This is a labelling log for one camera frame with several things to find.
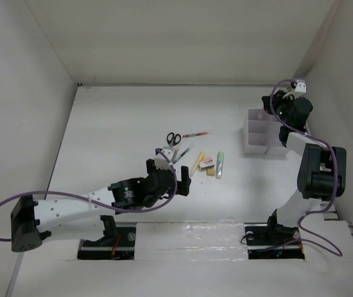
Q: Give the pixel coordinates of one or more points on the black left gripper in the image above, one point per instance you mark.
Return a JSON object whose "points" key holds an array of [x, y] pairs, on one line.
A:
{"points": [[182, 185]]}

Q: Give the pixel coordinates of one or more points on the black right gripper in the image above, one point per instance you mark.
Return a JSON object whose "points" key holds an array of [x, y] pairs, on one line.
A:
{"points": [[278, 98]]}

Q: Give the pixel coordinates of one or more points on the pink highlighter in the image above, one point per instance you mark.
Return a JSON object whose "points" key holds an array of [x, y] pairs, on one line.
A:
{"points": [[261, 114]]}

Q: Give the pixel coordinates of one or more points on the yellow highlighter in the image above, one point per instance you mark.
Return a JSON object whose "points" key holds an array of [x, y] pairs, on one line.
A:
{"points": [[196, 164]]}

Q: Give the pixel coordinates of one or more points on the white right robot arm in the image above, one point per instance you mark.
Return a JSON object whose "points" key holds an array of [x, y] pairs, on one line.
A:
{"points": [[322, 172]]}

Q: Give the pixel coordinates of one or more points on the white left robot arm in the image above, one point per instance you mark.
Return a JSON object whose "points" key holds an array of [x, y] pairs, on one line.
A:
{"points": [[33, 221]]}

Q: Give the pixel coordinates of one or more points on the yellow eraser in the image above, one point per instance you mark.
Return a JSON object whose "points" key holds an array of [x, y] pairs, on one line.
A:
{"points": [[211, 172]]}

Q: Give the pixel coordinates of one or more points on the pink white mini stapler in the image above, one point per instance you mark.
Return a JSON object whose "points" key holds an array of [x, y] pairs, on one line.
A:
{"points": [[206, 163]]}

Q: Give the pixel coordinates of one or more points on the green pen refill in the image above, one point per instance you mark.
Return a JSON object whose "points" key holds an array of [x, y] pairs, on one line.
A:
{"points": [[184, 153]]}

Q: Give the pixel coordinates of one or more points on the white compartment organizer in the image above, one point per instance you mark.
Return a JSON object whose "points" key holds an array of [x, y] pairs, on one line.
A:
{"points": [[261, 136]]}

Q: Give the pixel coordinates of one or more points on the green highlighter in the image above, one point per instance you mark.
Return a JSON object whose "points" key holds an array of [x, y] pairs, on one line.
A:
{"points": [[219, 165]]}

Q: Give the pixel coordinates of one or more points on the red pen refill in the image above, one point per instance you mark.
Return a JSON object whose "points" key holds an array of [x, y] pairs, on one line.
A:
{"points": [[197, 134]]}

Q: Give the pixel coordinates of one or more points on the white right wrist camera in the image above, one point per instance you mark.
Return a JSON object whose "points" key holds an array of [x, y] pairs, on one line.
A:
{"points": [[298, 88]]}

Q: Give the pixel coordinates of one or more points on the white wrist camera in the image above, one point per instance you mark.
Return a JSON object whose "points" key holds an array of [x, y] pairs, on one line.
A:
{"points": [[165, 157], [298, 88]]}

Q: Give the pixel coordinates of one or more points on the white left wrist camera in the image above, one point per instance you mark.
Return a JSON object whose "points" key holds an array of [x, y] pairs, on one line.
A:
{"points": [[165, 157]]}

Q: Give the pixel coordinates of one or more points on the black handled scissors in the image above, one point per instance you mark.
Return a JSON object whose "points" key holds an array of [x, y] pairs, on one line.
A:
{"points": [[173, 139]]}

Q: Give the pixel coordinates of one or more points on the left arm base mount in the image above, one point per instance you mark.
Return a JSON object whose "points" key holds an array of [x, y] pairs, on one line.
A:
{"points": [[117, 242]]}

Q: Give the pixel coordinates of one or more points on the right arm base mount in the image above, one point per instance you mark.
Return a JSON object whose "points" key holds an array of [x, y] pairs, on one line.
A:
{"points": [[272, 241]]}

